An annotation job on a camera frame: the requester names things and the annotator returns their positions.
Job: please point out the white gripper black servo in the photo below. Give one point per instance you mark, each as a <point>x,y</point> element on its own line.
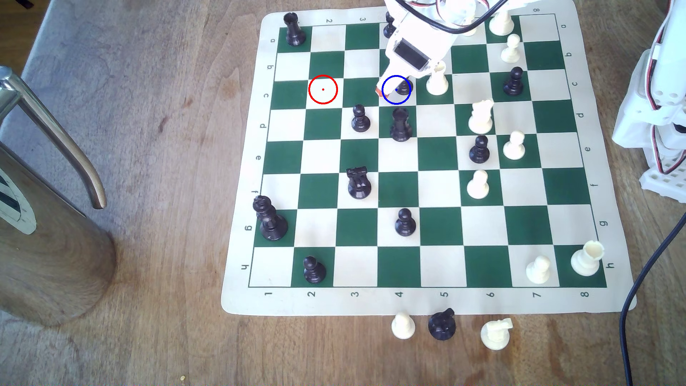
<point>411,54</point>

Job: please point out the black pawn chess piece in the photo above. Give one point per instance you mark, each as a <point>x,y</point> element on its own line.
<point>360,120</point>
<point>514,83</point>
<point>405,224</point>
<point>479,151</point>
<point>314,271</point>
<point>389,27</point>
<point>403,87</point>

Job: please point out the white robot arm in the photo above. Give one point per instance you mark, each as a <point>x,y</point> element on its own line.
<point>643,107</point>

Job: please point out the white bishop chess piece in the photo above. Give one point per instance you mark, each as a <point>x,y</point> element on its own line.
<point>437,81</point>

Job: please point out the white knight chess piece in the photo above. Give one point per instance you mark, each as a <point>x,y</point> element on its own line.
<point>496,334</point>
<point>481,118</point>

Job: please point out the black rook chess piece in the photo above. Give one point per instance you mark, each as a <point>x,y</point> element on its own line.
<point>294,33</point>

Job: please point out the white pawn chess piece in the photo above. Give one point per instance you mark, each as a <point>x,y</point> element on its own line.
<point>403,326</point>
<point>514,147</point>
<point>538,271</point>
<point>511,50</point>
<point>478,186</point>

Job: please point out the tall white chess piece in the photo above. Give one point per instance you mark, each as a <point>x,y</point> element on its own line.
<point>502,24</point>

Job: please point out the green white chess mat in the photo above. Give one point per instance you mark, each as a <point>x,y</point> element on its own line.
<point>439,225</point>

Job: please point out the black knight chess piece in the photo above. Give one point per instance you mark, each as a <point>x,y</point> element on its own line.
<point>442,325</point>

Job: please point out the white rook chess piece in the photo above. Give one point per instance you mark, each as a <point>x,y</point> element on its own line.
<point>586,260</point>

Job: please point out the black rook centre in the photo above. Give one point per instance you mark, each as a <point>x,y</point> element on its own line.
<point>358,185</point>

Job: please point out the black king left edge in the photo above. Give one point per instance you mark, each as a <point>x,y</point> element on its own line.
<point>272,224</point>

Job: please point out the stainless steel kettle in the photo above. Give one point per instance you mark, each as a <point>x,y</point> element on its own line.
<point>48,252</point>

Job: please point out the white perforated base plate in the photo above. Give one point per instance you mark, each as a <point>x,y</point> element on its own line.
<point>664,185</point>

